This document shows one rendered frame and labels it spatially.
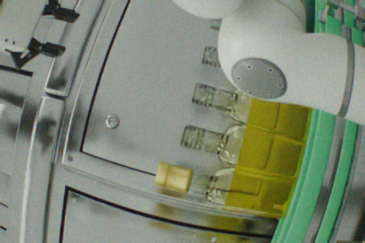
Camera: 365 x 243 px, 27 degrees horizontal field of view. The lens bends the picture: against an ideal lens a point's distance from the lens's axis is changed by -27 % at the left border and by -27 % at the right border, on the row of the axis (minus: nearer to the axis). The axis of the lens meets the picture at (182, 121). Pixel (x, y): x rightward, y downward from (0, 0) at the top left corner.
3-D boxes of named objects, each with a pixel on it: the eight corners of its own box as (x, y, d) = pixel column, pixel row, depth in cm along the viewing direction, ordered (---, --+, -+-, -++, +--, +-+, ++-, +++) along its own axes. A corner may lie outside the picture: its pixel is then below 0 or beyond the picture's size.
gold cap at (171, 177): (190, 181, 134) (157, 173, 134) (195, 163, 131) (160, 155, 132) (185, 198, 131) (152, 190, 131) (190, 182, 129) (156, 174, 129)
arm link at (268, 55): (338, 141, 92) (202, 101, 93) (342, 59, 100) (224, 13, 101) (354, 88, 85) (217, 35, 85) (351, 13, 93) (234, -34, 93)
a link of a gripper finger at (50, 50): (29, 42, 119) (61, 52, 121) (22, 62, 118) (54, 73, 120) (33, 37, 116) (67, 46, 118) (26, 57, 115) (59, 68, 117)
